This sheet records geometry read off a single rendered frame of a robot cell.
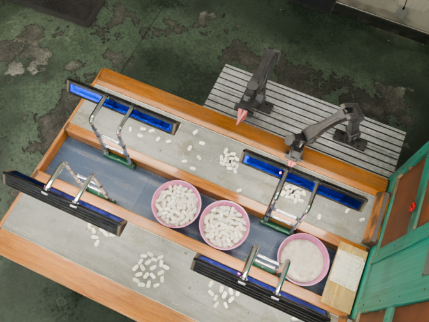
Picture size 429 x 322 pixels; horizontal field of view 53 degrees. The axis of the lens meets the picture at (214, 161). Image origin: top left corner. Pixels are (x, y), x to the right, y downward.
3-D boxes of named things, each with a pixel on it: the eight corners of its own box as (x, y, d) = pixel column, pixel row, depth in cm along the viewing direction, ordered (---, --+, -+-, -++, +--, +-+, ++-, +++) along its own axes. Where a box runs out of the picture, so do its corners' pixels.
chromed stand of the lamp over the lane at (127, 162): (120, 130, 255) (103, 89, 214) (149, 142, 252) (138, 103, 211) (104, 156, 248) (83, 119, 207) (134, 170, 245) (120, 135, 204)
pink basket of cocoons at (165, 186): (166, 178, 244) (165, 172, 235) (209, 197, 240) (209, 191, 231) (145, 220, 234) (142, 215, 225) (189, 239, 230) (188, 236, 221)
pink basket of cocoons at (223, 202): (200, 204, 238) (200, 199, 229) (248, 206, 238) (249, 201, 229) (198, 252, 228) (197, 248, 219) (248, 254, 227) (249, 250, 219)
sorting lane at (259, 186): (96, 85, 262) (94, 83, 260) (382, 200, 236) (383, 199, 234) (69, 124, 251) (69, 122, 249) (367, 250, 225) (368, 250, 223)
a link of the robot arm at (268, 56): (262, 88, 218) (283, 44, 229) (246, 82, 219) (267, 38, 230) (260, 101, 229) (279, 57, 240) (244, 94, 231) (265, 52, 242)
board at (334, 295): (339, 241, 222) (340, 240, 221) (367, 252, 220) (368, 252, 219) (320, 301, 210) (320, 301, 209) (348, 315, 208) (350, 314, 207)
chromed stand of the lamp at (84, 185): (85, 188, 241) (60, 156, 200) (116, 202, 238) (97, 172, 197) (67, 218, 234) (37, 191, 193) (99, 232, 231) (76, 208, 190)
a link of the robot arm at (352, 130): (349, 141, 247) (352, 118, 217) (345, 131, 249) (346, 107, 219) (360, 137, 246) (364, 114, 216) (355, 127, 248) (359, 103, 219)
